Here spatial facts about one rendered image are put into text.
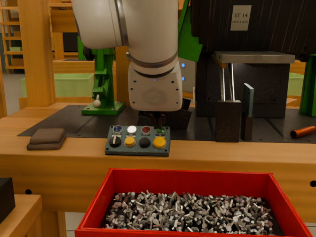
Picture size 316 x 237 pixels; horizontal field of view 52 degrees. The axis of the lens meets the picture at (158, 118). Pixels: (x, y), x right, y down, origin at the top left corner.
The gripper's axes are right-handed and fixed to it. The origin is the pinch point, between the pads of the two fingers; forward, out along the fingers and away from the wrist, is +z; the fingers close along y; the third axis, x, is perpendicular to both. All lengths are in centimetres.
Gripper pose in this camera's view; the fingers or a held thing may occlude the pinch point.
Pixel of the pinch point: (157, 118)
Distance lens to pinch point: 68.8
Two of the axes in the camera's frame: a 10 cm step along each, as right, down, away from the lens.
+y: 10.0, 0.2, -0.8
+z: 0.5, 6.5, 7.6
